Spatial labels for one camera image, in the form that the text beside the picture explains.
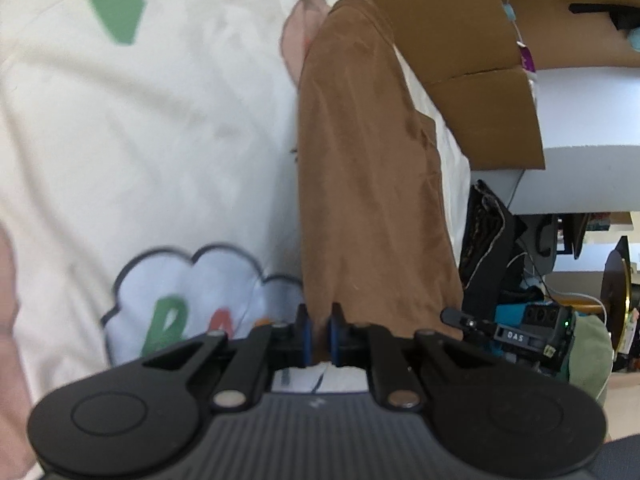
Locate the cream printed bedsheet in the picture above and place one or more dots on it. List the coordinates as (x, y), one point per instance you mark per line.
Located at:
(150, 135)

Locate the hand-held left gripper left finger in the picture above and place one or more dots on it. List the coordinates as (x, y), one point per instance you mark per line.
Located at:
(306, 340)

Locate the brown t-shirt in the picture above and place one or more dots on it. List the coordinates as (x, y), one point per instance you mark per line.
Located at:
(370, 185)

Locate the brown wooden wardrobe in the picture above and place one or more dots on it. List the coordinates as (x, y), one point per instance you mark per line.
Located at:
(575, 45)

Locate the flattened cardboard sheet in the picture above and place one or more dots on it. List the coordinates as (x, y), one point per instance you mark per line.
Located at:
(450, 35)

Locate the purple white plastic bag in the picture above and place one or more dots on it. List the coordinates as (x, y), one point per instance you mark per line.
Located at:
(526, 57)

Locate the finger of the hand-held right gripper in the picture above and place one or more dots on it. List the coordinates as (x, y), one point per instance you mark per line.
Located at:
(457, 317)

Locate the light blue cup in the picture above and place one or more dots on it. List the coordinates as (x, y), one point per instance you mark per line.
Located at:
(509, 12)

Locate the black disc with gold rim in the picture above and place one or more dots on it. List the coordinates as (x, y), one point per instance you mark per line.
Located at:
(617, 300)

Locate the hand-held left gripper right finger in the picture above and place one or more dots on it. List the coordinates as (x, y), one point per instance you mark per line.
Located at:
(334, 340)

